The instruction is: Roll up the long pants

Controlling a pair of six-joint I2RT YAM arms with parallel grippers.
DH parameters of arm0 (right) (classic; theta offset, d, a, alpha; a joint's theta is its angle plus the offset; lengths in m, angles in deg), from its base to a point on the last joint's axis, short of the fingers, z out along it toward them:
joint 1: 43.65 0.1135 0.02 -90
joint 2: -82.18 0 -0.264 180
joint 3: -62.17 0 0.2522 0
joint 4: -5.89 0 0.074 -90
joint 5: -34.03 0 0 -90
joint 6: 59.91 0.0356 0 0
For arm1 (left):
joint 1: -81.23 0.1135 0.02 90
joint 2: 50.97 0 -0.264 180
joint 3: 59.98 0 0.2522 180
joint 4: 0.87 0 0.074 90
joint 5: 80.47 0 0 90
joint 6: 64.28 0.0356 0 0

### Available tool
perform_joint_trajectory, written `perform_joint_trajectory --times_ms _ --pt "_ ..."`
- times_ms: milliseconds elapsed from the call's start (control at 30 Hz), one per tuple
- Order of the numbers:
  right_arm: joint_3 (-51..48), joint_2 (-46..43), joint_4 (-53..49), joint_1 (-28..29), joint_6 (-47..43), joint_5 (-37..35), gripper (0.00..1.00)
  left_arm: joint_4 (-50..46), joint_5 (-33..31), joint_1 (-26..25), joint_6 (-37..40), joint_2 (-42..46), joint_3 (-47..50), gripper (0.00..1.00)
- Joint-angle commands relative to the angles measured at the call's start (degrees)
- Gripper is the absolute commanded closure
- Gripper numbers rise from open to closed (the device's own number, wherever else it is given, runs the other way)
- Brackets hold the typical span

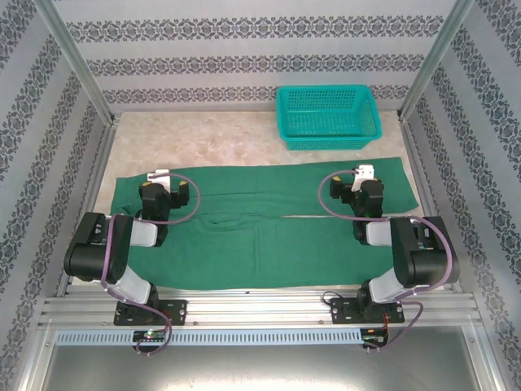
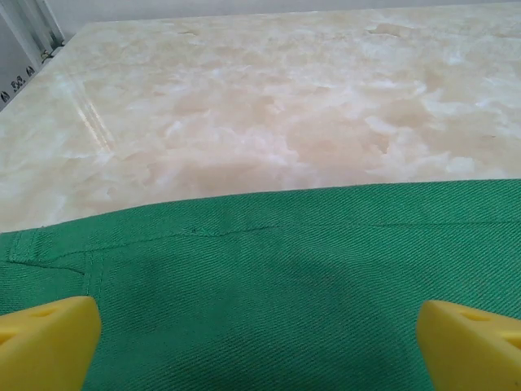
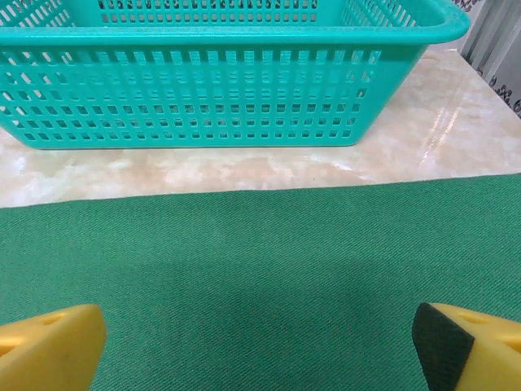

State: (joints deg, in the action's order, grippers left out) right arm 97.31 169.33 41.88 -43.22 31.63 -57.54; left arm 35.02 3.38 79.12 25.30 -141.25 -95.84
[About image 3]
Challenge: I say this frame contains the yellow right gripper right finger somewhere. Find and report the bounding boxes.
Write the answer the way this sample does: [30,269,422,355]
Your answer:
[411,301,521,391]

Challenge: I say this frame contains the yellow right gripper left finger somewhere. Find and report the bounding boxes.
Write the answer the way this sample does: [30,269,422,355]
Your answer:
[0,303,108,391]

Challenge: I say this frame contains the green long pants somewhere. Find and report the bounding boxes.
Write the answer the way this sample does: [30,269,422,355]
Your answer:
[0,173,521,391]

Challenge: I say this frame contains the teal plastic mesh basket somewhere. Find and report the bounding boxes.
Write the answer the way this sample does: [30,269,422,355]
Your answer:
[0,0,471,150]

